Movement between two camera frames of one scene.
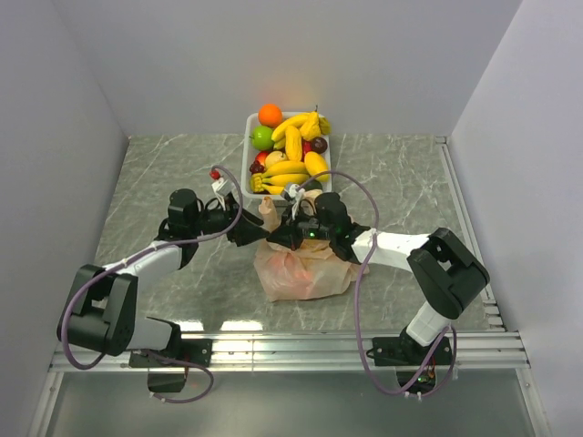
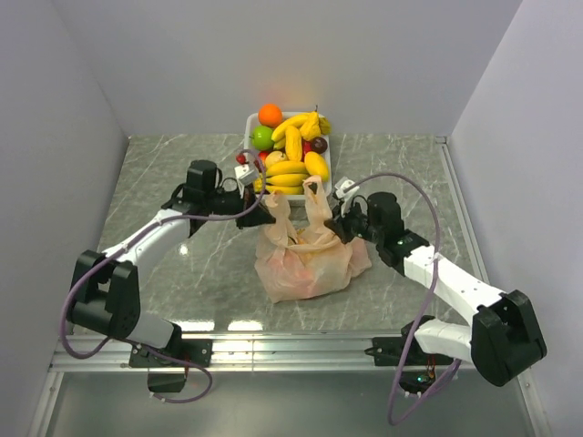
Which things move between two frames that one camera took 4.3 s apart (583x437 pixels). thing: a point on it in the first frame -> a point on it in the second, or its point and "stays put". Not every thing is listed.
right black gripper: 287,235 -> 340,226
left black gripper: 248,228 -> 260,216
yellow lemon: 314,164 stays put
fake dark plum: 319,145 stays put
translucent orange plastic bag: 313,270 stays put
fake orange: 270,116 stays put
